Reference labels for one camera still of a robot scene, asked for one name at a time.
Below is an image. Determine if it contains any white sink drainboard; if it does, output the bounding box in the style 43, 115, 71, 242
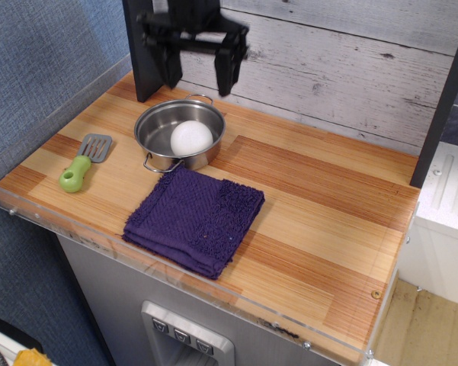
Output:
418, 142, 458, 230

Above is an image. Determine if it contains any silver dispenser panel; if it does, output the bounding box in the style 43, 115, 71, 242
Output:
141, 300, 235, 366

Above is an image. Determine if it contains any dark left shelf post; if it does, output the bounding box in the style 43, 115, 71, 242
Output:
122, 0, 163, 102

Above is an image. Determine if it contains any purple folded cloth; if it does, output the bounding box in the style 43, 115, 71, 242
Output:
123, 167, 265, 279

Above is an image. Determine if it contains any dark right shelf post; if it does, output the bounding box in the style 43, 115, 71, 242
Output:
409, 47, 458, 188

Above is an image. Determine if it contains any dark shelf post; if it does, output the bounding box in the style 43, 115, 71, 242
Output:
409, 47, 458, 188
122, 0, 163, 102

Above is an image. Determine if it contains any stainless steel pot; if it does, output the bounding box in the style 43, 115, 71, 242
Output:
134, 94, 226, 173

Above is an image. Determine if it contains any white toy mushroom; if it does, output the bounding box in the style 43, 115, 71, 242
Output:
170, 120, 213, 156

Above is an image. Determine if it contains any grey toy fridge cabinet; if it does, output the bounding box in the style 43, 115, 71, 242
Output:
59, 236, 334, 365

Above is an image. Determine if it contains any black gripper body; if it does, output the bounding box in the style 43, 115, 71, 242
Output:
136, 1, 249, 59

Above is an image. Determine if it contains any black yellow object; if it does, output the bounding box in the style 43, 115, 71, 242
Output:
0, 319, 54, 365

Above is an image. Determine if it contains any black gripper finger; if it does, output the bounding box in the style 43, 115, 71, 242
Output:
152, 46, 183, 88
215, 49, 243, 96

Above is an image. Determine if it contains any clear acrylic guard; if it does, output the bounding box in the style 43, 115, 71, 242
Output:
0, 47, 424, 365

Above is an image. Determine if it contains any green grey toy spatula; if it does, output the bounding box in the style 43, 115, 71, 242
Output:
59, 133, 113, 193

